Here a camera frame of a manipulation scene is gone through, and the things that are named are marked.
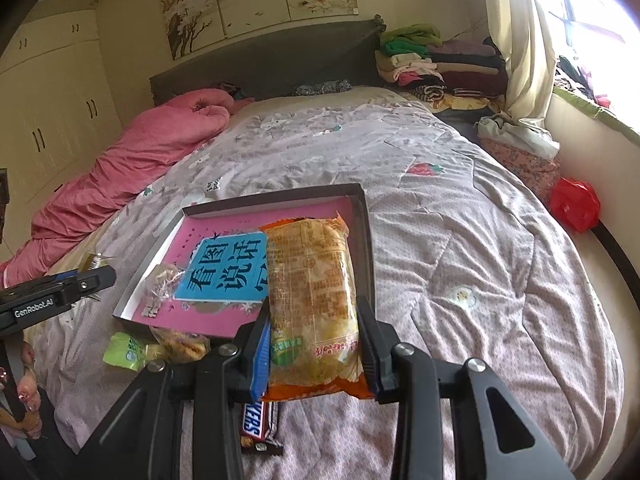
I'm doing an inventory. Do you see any pile of folded clothes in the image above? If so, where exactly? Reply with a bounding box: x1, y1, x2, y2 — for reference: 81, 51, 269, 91
375, 22, 511, 113

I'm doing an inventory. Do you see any heap of mixed clothes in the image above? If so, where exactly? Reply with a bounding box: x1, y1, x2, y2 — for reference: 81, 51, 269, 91
552, 55, 616, 111

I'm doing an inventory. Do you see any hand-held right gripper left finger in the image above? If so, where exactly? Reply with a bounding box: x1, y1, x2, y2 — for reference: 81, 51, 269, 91
75, 302, 273, 480

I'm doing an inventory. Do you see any blossom wall painting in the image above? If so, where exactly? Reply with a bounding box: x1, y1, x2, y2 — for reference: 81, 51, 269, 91
159, 0, 361, 61

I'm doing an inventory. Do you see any grey cardboard box pink print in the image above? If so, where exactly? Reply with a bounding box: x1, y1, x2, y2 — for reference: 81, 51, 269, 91
112, 182, 378, 348

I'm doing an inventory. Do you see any grey headboard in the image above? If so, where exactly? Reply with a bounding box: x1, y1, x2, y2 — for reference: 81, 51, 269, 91
149, 19, 386, 106

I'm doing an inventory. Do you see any person's left hand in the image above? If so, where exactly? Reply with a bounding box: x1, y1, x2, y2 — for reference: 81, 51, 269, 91
0, 340, 45, 442

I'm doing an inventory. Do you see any cream wardrobe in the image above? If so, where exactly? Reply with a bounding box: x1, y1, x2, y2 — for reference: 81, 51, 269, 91
0, 7, 123, 221

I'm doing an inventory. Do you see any small clear wrapped candy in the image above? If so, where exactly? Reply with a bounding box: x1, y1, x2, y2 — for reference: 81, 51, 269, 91
82, 250, 116, 273

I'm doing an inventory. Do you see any clear wrapped candy packet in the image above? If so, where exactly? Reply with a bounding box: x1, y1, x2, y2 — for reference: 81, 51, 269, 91
142, 262, 188, 316

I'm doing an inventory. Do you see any cream curtain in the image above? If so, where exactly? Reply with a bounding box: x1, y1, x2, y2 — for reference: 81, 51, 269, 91
480, 0, 561, 121

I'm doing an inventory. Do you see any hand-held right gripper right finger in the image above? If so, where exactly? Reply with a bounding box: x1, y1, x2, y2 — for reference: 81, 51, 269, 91
357, 297, 576, 480

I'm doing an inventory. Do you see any red plastic box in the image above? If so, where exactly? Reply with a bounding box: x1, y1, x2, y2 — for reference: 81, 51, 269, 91
549, 176, 602, 234

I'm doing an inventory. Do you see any white cloth bundle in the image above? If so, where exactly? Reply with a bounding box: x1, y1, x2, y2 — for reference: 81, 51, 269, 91
475, 112, 561, 158

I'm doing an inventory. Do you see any floral cloth bundle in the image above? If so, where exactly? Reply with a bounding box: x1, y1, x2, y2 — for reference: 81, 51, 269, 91
480, 137, 563, 201

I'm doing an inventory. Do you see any clear fried snack packet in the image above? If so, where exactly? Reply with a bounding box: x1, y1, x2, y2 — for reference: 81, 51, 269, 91
150, 327, 211, 363

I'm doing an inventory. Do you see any brown chocolate bar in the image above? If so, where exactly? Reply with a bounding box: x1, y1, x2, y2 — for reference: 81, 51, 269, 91
239, 400, 285, 457

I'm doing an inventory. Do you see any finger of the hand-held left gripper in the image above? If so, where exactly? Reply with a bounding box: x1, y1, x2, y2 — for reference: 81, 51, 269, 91
61, 266, 117, 306

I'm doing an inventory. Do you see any orange snack packet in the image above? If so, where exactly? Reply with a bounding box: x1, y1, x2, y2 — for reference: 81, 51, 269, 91
260, 212, 376, 401

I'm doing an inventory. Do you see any pink duvet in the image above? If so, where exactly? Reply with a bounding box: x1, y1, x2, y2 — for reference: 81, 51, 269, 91
0, 87, 236, 288

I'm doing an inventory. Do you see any printed lilac quilt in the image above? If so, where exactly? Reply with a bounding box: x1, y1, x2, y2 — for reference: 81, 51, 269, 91
25, 85, 626, 480

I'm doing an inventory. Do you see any dark patterned pillow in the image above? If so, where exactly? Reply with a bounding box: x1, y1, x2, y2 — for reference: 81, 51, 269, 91
292, 79, 351, 97

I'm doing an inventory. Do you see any green snack packet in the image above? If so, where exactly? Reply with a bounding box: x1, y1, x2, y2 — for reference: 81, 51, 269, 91
102, 332, 151, 372

